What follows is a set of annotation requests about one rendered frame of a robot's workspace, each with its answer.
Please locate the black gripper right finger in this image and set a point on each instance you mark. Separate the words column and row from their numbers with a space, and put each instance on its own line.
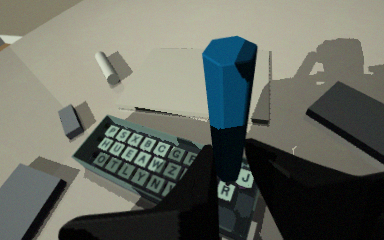
column 311, row 202

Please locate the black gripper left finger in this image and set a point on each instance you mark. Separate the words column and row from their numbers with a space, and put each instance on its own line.
column 188, row 212

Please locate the grey keyboard with white letter keys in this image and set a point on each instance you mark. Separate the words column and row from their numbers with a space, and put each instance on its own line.
column 150, row 162

